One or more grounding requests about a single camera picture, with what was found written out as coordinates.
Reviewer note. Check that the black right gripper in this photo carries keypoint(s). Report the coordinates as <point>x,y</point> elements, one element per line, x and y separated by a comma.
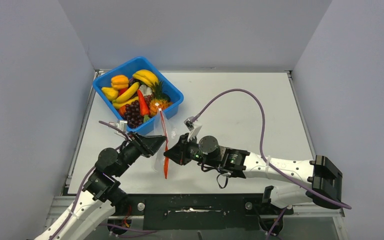
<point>179,153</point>

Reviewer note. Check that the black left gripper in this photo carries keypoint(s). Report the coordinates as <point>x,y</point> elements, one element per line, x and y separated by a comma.
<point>148,145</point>

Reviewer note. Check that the dark purple toy grapes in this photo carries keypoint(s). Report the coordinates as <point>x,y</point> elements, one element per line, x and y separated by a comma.
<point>132,114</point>

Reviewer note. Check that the orange toy carrot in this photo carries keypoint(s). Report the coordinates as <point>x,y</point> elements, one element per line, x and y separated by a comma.
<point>144,109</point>

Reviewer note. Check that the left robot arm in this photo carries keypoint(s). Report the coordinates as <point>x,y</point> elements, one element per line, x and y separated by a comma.
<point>99,194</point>

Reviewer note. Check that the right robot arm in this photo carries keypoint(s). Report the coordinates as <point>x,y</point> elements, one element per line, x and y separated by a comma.
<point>316,180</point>

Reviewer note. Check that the small red grape bunch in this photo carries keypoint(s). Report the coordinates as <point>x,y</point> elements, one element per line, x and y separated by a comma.
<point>148,99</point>

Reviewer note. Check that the orange toy pineapple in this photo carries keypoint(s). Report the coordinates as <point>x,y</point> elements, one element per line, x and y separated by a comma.
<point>159,100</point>

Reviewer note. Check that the white toy garlic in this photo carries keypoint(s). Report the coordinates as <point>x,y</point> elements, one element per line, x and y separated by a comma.
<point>145,90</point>

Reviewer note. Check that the yellow toy banana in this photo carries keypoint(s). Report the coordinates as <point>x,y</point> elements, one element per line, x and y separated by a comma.
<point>127,94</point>

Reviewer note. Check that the yellow toy lemon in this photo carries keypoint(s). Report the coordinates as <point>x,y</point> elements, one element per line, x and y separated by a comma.
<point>110,93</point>

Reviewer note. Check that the yellow banana bunch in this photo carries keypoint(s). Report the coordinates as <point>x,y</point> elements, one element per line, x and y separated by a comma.
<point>147,77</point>

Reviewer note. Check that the orange toy bell pepper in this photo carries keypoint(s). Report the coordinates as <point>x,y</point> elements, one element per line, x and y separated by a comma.
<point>119,82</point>

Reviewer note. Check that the blue plastic bin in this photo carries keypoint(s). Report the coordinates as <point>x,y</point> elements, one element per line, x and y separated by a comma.
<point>128,69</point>

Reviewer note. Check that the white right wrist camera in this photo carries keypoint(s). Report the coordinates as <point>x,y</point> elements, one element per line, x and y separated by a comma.
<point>194,127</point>

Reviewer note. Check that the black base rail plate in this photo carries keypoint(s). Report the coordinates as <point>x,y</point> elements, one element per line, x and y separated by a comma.
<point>245,211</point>

